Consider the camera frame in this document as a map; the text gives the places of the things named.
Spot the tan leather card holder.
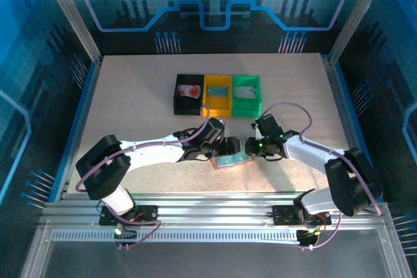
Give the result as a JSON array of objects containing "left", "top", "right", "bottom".
[{"left": 212, "top": 150, "right": 255, "bottom": 171}]

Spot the teal VIP card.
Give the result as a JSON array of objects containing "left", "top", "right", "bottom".
[{"left": 207, "top": 85, "right": 229, "bottom": 97}]

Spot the grey card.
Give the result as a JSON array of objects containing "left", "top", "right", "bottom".
[{"left": 234, "top": 86, "right": 257, "bottom": 100}]

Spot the green plastic bin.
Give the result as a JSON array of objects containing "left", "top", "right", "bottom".
[{"left": 231, "top": 75, "right": 263, "bottom": 118}]

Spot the yellow plastic bin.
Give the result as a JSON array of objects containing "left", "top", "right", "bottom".
[{"left": 202, "top": 75, "right": 234, "bottom": 118}]

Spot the black plastic bin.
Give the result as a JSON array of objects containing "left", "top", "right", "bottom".
[{"left": 172, "top": 74, "right": 206, "bottom": 116}]

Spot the small black controller box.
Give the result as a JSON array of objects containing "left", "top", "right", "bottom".
[
  {"left": 296, "top": 229, "right": 322, "bottom": 247},
  {"left": 112, "top": 222, "right": 138, "bottom": 245}
]

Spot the blue table edge strip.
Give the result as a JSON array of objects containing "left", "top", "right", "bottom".
[{"left": 60, "top": 61, "right": 100, "bottom": 194}]

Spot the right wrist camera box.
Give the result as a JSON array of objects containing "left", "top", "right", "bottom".
[{"left": 251, "top": 114, "right": 283, "bottom": 139}]

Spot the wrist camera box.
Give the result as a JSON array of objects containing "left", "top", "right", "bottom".
[
  {"left": 203, "top": 117, "right": 227, "bottom": 142},
  {"left": 251, "top": 114, "right": 283, "bottom": 139}
]

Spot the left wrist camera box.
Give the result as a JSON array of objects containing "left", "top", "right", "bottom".
[{"left": 203, "top": 117, "right": 227, "bottom": 142}]

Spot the aluminium frame rail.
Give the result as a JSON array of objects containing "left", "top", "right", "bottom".
[{"left": 40, "top": 191, "right": 392, "bottom": 230}]

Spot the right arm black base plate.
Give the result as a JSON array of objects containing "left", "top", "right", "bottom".
[{"left": 272, "top": 204, "right": 332, "bottom": 227}]

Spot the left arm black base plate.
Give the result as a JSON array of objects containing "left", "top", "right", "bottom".
[{"left": 99, "top": 204, "right": 160, "bottom": 227}]

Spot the slotted grey cable duct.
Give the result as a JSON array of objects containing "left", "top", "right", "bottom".
[{"left": 51, "top": 229, "right": 301, "bottom": 243}]

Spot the aluminium corner post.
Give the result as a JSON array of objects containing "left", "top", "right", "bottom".
[
  {"left": 327, "top": 0, "right": 394, "bottom": 66},
  {"left": 35, "top": 0, "right": 104, "bottom": 66}
]

